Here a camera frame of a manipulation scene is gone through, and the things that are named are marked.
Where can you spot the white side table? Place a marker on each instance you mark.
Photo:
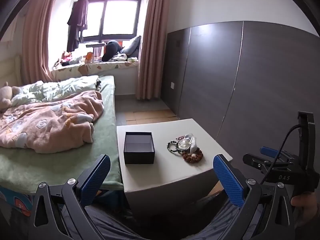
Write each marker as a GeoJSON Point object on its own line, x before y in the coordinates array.
{"type": "Point", "coordinates": [170, 175]}

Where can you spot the light green duvet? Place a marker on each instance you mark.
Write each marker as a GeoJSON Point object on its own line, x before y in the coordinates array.
{"type": "Point", "coordinates": [62, 87]}

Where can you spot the green bed sheet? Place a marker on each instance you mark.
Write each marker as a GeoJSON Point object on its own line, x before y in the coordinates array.
{"type": "Point", "coordinates": [50, 167]}

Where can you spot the flattened cardboard sheet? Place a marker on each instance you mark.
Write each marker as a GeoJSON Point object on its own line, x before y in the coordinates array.
{"type": "Point", "coordinates": [150, 116]}

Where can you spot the black bag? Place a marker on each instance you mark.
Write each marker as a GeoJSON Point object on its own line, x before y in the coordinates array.
{"type": "Point", "coordinates": [111, 50]}

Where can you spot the dark framed window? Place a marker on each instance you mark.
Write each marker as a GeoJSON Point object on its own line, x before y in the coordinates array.
{"type": "Point", "coordinates": [117, 15]}

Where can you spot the pile of plush toys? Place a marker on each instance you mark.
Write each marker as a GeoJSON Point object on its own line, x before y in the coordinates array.
{"type": "Point", "coordinates": [67, 57]}

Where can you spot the hanging dark clothes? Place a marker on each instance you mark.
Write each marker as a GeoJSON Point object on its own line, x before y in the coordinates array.
{"type": "Point", "coordinates": [77, 20]}

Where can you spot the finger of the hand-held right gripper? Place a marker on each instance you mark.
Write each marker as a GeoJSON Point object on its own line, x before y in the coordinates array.
{"type": "Point", "coordinates": [268, 151]}
{"type": "Point", "coordinates": [255, 162]}

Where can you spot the person's right hand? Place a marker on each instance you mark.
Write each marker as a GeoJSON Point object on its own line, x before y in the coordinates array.
{"type": "Point", "coordinates": [303, 202]}

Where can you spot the small folding table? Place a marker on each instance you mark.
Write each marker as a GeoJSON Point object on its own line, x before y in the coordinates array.
{"type": "Point", "coordinates": [96, 45]}

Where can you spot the pink curtain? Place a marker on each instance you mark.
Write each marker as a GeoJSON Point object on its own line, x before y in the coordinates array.
{"type": "Point", "coordinates": [37, 42]}
{"type": "Point", "coordinates": [152, 42]}

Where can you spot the white wall outlet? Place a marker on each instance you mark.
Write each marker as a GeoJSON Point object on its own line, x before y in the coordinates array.
{"type": "Point", "coordinates": [172, 85]}

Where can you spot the dark brown wardrobe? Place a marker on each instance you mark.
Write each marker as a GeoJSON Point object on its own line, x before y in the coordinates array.
{"type": "Point", "coordinates": [250, 80]}

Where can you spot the pink floral blanket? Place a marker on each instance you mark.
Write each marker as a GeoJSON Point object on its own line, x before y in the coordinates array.
{"type": "Point", "coordinates": [50, 127]}

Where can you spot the beige plush toy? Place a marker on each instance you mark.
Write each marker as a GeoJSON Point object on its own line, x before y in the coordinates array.
{"type": "Point", "coordinates": [5, 95]}

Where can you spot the dark blue jewelry box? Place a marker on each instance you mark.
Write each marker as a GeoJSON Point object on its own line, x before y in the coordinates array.
{"type": "Point", "coordinates": [139, 158]}

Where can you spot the dark cloth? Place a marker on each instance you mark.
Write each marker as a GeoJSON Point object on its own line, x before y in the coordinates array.
{"type": "Point", "coordinates": [99, 83]}

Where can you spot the patterned window seat cushion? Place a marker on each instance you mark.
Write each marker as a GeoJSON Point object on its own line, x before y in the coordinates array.
{"type": "Point", "coordinates": [100, 67]}

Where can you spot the blue printed bedding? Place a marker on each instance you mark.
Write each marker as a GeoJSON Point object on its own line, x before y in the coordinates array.
{"type": "Point", "coordinates": [15, 202]}

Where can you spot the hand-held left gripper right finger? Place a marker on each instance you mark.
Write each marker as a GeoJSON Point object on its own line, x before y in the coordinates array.
{"type": "Point", "coordinates": [228, 180]}

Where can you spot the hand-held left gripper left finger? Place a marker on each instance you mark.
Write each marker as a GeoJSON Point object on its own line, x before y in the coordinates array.
{"type": "Point", "coordinates": [96, 177]}

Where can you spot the small white box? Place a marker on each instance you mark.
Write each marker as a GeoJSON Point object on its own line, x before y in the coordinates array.
{"type": "Point", "coordinates": [132, 59]}

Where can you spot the grey pillow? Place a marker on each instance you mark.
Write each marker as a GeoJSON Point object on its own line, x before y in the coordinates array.
{"type": "Point", "coordinates": [132, 45]}

